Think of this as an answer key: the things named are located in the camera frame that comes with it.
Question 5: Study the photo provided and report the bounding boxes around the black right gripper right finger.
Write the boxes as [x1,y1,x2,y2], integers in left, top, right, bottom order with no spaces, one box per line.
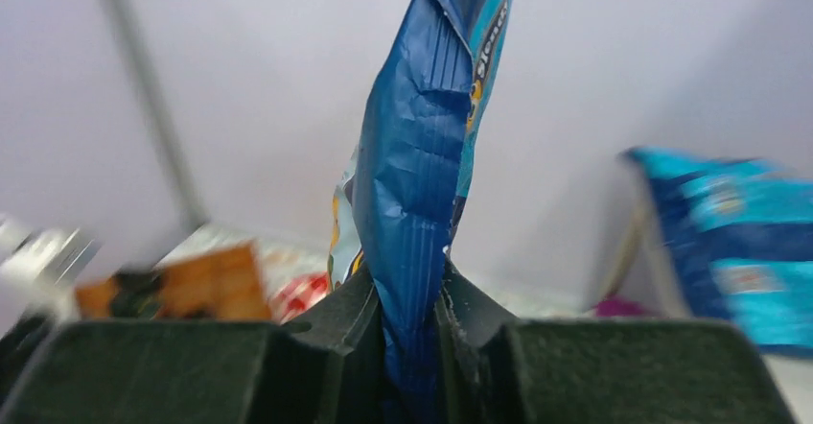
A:
[435,265,794,423]

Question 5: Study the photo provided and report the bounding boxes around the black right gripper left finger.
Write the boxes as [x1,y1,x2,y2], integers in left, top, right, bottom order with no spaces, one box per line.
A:
[1,272,383,423]

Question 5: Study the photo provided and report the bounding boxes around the blue Slendy candy bag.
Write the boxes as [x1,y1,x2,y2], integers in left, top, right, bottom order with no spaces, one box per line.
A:
[328,0,513,423]
[624,147,812,358]

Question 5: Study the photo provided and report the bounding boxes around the purple candy bag on shelf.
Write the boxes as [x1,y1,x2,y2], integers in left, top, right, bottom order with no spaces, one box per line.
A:
[593,296,651,318]

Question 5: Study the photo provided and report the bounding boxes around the white wooden two-tier shelf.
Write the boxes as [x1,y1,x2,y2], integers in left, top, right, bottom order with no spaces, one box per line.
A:
[599,157,812,423]

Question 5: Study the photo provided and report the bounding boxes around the black rolled sock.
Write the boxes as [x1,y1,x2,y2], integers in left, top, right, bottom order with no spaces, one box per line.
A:
[108,271,162,319]

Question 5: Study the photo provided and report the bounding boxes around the orange wooden divider tray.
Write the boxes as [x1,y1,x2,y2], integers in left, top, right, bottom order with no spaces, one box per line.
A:
[75,243,272,320]

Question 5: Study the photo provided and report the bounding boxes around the red floral folded cloth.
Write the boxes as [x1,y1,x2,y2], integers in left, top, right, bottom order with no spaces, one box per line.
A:
[269,272,332,324]

